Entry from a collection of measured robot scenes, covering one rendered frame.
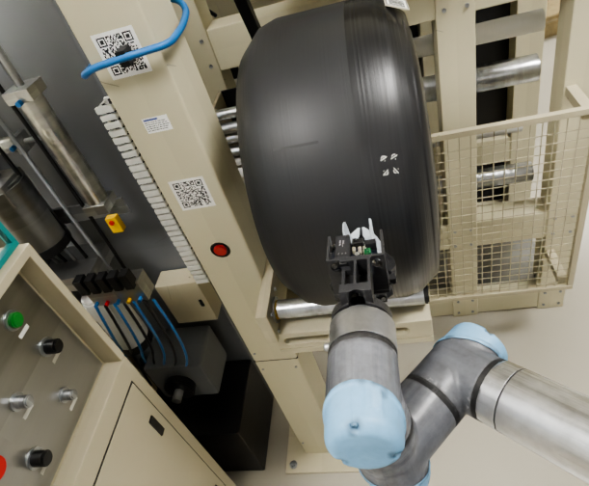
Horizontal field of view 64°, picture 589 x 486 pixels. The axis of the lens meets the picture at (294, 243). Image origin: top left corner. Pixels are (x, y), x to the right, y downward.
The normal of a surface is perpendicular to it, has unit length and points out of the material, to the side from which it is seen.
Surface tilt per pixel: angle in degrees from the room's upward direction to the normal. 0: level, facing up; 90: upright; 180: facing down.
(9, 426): 90
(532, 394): 13
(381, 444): 84
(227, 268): 90
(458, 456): 0
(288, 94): 34
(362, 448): 84
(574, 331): 0
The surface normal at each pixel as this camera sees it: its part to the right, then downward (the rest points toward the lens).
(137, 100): -0.07, 0.68
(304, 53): -0.27, -0.43
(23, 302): 0.96, -0.14
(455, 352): -0.38, -0.78
